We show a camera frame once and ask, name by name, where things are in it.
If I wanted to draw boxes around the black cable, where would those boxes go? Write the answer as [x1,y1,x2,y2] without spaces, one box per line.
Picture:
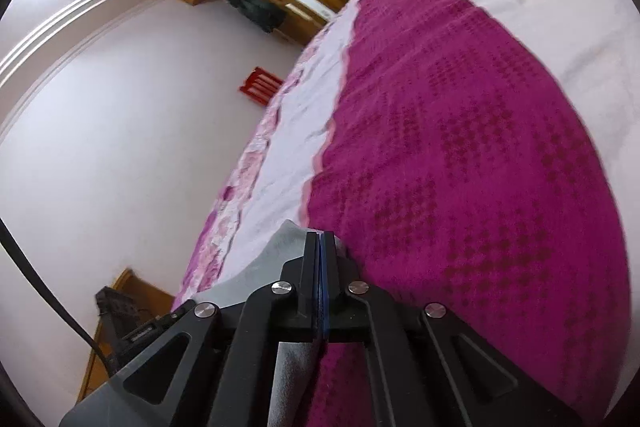
[0,217,120,377]

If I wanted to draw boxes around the striped magenta bed cover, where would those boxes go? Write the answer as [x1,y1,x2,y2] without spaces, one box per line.
[178,0,639,425]

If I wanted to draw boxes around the grey sweatpants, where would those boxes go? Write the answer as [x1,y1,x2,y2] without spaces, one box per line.
[192,220,320,426]

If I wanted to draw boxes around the dark hanging jacket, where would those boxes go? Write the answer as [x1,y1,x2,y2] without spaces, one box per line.
[228,0,286,32]

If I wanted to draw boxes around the red wooden chair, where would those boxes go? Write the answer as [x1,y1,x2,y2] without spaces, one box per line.
[239,67,283,106]

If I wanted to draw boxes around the wooden nightstand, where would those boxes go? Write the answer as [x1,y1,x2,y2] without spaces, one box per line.
[76,268,174,403]

